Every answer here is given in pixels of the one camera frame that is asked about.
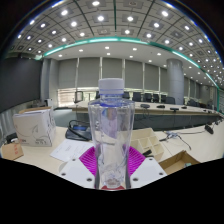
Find black box device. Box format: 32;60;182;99
4;132;19;145

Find black stapler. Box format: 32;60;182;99
142;149;154;158

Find flat brown cardboard sheet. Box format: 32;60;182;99
0;141;25;162

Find black microphone base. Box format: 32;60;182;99
203;123;215;135

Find long curved conference desk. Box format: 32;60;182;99
71;99;223;131

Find row of black office chairs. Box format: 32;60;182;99
94;90;178;105

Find round ceiling lights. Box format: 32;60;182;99
13;0;224;81

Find brown box with red label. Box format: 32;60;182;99
158;149;201;176

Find black desk phone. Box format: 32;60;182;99
64;119;94;142

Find white printed cardboard box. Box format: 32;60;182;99
12;107;57;148

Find thin dark cable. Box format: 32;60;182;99
163;130;193;151

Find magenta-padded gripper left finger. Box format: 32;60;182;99
57;146;98;190

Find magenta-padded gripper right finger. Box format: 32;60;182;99
127;145;167;190

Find clear plastic water bottle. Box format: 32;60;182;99
87;78;136;190

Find beige divided organizer tray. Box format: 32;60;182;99
129;127;165;163

